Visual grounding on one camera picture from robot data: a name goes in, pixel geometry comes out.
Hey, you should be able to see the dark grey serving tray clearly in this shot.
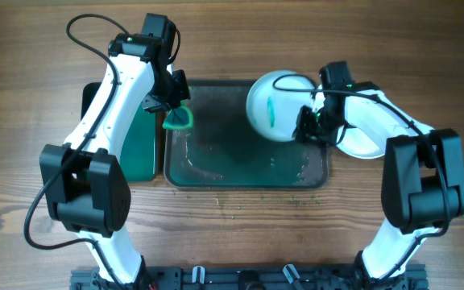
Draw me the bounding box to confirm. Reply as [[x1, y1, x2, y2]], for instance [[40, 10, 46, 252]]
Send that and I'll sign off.
[[164, 79, 329, 190]]

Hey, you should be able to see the green yellow sponge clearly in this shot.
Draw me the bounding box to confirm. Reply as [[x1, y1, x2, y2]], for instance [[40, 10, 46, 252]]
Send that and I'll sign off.
[[163, 106, 194, 131]]

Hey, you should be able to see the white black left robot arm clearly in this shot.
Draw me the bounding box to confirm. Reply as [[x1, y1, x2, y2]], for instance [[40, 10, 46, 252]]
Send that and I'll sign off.
[[38, 32, 189, 289]]

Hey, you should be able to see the white plate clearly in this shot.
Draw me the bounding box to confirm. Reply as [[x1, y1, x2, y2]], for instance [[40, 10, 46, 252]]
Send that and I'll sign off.
[[246, 70, 325, 143], [319, 83, 406, 159]]

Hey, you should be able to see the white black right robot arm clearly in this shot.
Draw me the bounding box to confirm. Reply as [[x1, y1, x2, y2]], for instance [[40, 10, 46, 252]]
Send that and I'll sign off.
[[294, 82, 464, 288]]

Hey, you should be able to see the black water tray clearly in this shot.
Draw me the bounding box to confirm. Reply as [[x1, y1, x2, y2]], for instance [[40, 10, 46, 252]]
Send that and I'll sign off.
[[83, 89, 157, 183]]

